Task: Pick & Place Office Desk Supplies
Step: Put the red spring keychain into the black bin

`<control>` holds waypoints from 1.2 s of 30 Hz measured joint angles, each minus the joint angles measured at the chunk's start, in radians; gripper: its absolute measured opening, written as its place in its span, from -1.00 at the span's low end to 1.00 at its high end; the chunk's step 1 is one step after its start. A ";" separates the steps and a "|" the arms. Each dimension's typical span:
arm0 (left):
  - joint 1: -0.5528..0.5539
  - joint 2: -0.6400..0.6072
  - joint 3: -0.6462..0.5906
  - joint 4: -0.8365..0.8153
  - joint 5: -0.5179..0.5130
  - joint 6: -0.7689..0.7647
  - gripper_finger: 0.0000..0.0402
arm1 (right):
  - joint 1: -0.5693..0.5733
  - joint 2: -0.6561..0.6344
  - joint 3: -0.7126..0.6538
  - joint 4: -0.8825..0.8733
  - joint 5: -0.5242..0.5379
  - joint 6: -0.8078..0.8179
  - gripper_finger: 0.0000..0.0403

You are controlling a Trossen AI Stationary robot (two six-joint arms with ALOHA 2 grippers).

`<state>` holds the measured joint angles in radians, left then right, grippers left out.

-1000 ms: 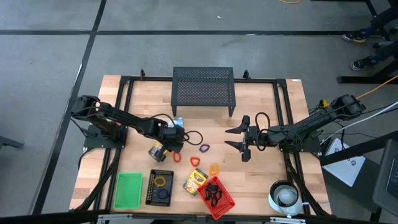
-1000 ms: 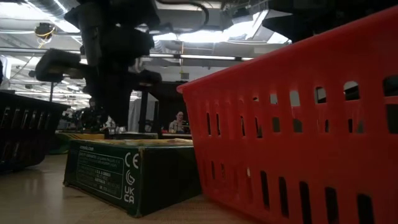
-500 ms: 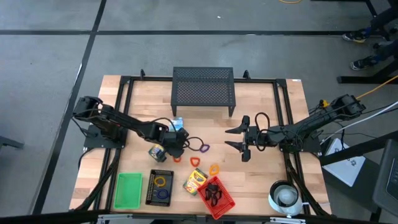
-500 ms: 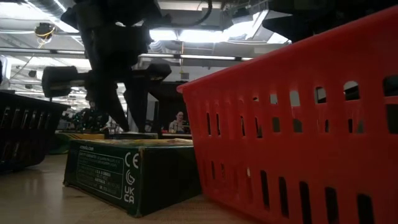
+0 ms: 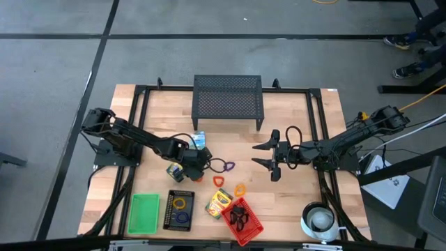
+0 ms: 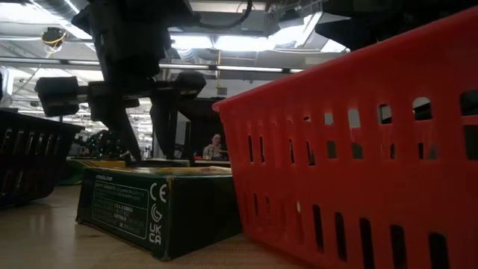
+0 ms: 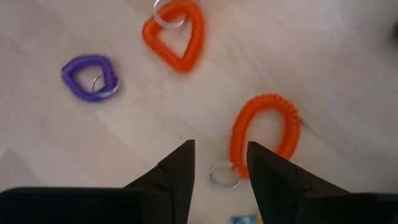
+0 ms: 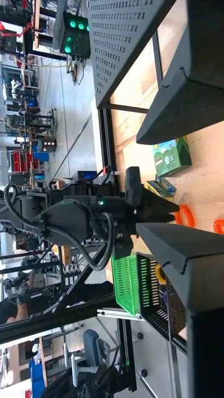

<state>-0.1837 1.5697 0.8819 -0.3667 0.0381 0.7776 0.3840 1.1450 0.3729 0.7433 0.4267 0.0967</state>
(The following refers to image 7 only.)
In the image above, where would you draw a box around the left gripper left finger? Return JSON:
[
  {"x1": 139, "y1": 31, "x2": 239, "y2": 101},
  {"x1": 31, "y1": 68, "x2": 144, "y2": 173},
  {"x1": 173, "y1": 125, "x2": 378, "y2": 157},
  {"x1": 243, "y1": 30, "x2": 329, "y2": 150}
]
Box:
[{"x1": 0, "y1": 139, "x2": 196, "y2": 224}]

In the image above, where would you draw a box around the purple coil wrist keychain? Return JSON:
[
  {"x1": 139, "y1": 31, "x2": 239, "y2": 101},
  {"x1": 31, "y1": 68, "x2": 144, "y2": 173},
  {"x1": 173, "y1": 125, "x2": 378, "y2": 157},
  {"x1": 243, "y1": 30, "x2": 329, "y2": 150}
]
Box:
[{"x1": 60, "y1": 54, "x2": 121, "y2": 103}]

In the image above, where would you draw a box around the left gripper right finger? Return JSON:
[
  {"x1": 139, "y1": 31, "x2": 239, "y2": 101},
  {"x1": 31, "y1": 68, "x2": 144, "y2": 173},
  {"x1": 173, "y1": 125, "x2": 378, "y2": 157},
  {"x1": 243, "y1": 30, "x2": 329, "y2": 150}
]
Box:
[{"x1": 247, "y1": 141, "x2": 398, "y2": 224}]

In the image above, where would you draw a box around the green yellow crayon box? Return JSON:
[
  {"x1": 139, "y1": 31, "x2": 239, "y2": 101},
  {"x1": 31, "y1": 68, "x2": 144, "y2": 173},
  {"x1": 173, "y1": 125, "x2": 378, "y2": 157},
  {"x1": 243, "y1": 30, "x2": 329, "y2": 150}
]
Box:
[{"x1": 229, "y1": 213, "x2": 264, "y2": 224}]

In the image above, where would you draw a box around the orange coil wrist keychain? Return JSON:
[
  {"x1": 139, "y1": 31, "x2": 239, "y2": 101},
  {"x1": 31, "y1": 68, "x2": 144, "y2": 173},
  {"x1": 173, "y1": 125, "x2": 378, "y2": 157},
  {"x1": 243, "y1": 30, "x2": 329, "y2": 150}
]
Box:
[
  {"x1": 208, "y1": 93, "x2": 302, "y2": 190},
  {"x1": 141, "y1": 0, "x2": 206, "y2": 75}
]

